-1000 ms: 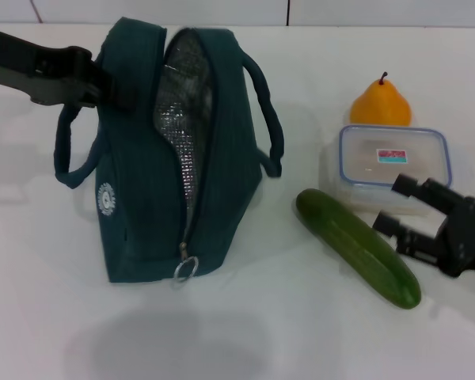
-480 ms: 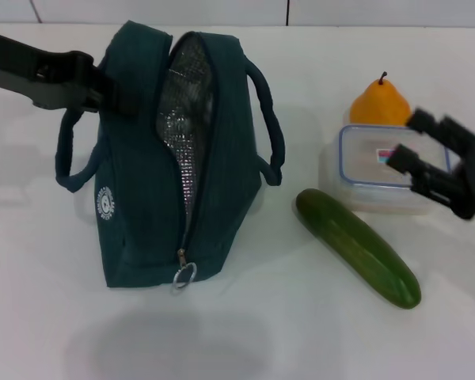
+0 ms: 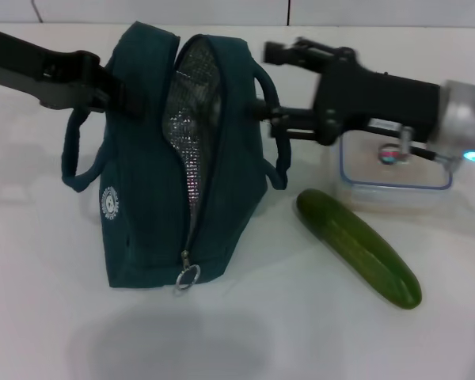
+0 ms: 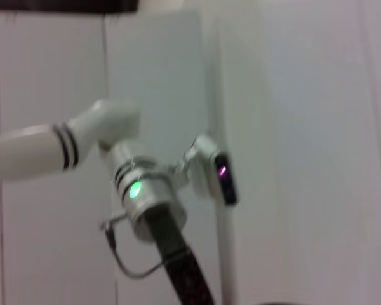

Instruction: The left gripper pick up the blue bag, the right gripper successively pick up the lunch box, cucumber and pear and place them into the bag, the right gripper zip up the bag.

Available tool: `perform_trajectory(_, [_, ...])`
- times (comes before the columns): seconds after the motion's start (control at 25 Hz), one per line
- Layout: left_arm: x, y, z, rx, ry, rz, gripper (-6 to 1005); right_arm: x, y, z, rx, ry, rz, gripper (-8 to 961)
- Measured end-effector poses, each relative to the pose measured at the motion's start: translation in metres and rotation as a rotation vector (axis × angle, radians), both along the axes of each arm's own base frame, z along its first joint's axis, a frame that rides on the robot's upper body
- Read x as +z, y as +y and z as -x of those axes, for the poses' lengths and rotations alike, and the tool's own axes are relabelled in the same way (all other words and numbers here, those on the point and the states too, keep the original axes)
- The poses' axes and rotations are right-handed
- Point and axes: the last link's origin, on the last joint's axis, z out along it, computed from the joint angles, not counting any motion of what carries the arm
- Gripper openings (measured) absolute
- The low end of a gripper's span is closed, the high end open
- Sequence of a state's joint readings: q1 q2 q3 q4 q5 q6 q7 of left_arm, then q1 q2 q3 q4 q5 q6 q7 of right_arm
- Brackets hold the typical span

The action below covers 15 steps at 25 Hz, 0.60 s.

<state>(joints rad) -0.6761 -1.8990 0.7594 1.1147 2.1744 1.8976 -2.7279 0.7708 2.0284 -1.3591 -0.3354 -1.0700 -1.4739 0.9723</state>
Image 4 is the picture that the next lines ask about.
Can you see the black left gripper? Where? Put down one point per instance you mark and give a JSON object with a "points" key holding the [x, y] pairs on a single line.
{"points": [[181, 254]]}

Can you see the white and silver left arm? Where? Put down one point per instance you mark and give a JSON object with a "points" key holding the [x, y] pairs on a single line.
{"points": [[35, 152]]}

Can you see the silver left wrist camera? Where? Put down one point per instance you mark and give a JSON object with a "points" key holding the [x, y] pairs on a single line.
{"points": [[206, 171]]}

